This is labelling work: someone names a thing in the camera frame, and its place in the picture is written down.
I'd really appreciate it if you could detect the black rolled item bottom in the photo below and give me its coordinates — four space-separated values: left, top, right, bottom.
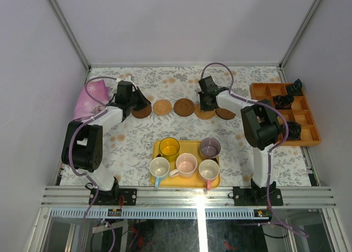
287 121 302 140

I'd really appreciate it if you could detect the pink ceramic mug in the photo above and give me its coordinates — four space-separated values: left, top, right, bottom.
169 153 197 178

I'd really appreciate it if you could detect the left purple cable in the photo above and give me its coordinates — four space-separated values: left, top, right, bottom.
68 76 119 252

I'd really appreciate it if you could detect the black rolled item top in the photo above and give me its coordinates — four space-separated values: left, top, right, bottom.
286 79 303 96

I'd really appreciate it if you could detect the white mug blue handle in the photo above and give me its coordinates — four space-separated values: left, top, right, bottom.
149 157 170 188

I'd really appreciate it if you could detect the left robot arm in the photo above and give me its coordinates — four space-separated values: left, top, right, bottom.
61 77 151 205

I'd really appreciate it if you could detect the white mug pink handle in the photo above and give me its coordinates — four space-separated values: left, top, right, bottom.
199 160 220 191

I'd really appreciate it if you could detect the light woven coaster right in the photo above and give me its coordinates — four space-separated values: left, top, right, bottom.
194 104 216 120

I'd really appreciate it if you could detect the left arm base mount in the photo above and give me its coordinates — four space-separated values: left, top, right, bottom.
85 183 138 206

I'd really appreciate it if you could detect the orange compartment organizer box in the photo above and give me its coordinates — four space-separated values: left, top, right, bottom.
250 83 321 146

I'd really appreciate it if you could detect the floral table cloth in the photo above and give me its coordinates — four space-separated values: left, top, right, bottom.
89 66 281 187

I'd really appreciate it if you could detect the dark wooden coaster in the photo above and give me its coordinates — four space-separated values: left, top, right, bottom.
216 108 236 120
131 105 152 119
173 98 195 117

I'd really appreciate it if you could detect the dark wooden coaster far left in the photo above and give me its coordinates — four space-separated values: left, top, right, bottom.
131 105 152 119

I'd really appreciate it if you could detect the yellow glass cup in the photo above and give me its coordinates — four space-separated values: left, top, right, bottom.
159 138 180 162

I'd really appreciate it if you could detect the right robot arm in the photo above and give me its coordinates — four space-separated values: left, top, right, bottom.
199 76 282 205

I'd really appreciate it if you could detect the yellow plastic tray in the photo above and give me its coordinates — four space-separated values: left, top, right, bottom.
149 140 221 189

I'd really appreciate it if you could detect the aluminium front rail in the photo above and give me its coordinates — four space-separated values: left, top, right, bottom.
41 186 337 209

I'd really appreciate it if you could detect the purple folded cloth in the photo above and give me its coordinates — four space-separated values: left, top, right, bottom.
73 80 109 120

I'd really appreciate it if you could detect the black rolled item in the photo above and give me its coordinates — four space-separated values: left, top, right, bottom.
286 79 303 96
287 121 302 140
273 95 294 109

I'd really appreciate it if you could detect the light woven coaster left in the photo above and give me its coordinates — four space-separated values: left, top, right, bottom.
153 99 172 116

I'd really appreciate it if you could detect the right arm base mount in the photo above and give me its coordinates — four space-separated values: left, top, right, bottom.
233 181 283 206

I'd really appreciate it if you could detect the purple glass cup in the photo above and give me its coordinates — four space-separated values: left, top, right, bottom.
199 138 221 160

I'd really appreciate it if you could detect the dark wooden coaster far right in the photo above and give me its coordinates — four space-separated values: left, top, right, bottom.
216 108 236 120

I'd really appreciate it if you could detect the dark wooden coaster middle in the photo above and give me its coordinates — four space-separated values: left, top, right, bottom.
173 98 195 117

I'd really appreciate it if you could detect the light woven coaster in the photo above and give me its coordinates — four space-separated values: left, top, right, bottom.
194 104 216 120
153 99 172 116

